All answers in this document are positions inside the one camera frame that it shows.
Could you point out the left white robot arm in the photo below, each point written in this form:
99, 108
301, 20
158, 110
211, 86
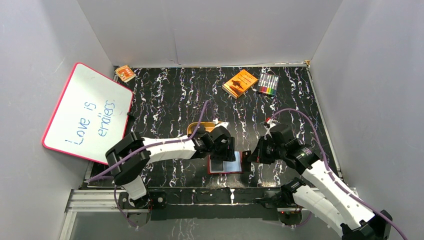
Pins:
134, 152

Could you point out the red card holder wallet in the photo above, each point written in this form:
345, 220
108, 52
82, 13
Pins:
231, 167

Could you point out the pink framed whiteboard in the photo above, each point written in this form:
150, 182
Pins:
90, 117

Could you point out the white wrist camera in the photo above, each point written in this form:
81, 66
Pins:
270, 123
218, 124

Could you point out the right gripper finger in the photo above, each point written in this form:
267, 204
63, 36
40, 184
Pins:
261, 147
255, 157

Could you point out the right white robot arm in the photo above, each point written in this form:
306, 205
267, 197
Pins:
331, 188

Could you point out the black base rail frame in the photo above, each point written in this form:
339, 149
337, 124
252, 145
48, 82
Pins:
170, 203

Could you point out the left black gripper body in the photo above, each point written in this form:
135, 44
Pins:
226, 149

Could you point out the orange book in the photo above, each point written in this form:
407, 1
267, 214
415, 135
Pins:
239, 84

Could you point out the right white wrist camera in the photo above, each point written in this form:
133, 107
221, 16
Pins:
270, 123

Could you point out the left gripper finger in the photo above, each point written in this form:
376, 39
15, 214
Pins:
230, 150
222, 158

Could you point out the small orange card box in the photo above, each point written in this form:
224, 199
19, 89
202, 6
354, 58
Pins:
125, 73

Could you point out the pack of coloured markers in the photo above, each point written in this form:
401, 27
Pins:
268, 84

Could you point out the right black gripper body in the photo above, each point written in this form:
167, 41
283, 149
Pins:
273, 152

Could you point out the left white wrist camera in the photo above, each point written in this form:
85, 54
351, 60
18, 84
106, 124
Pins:
218, 124

